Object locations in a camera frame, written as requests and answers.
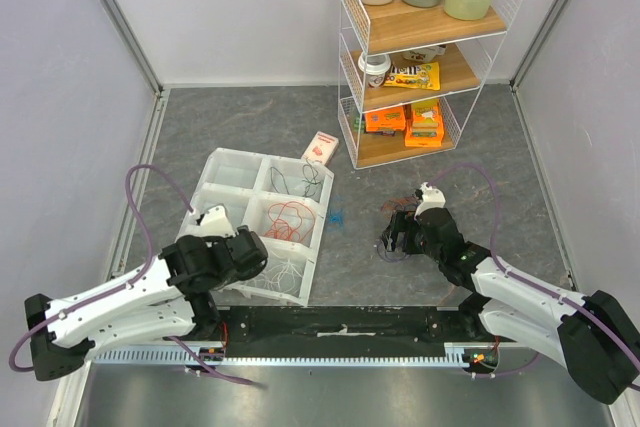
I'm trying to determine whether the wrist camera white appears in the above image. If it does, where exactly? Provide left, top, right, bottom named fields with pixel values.
left=193, top=204, right=237, bottom=238
left=415, top=182, right=446, bottom=216

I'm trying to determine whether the yellow candy bag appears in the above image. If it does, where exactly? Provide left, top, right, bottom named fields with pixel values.
left=383, top=62, right=441, bottom=91

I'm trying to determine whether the orange box stack right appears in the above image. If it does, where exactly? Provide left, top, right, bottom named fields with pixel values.
left=404, top=98, right=445, bottom=148

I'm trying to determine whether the white compartment tray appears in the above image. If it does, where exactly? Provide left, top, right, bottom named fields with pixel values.
left=178, top=148, right=334, bottom=306

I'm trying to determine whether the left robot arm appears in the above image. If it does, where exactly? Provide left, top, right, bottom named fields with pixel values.
left=25, top=226, right=268, bottom=381

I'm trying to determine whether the dark green wire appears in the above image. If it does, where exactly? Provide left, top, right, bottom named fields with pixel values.
left=269, top=161, right=324, bottom=198

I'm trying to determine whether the white wire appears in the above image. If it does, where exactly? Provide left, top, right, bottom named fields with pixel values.
left=249, top=256, right=306, bottom=293

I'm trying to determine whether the orange wire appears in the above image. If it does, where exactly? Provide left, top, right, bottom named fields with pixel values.
left=262, top=199, right=317, bottom=243

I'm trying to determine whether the white paper cup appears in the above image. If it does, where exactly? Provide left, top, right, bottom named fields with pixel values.
left=358, top=52, right=392, bottom=89

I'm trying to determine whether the white wire shelf rack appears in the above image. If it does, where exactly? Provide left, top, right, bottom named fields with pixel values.
left=338, top=0, right=523, bottom=169

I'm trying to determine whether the orange box left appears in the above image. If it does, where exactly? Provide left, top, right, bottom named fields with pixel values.
left=365, top=105, right=406, bottom=132

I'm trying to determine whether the white yoghurt cup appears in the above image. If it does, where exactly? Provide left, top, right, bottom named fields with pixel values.
left=402, top=45, right=446, bottom=64

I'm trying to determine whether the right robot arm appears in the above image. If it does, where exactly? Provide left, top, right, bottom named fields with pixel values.
left=381, top=208, right=639, bottom=405

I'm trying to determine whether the small white pink box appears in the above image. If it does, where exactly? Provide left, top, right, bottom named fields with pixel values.
left=301, top=131, right=339, bottom=166

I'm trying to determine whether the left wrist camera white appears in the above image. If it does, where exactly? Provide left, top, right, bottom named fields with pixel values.
left=193, top=204, right=237, bottom=238

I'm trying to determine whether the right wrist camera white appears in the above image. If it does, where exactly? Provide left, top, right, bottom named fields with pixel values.
left=415, top=182, right=446, bottom=216

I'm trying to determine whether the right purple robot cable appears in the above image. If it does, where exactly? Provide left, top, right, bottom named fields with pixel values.
left=434, top=163, right=640, bottom=393

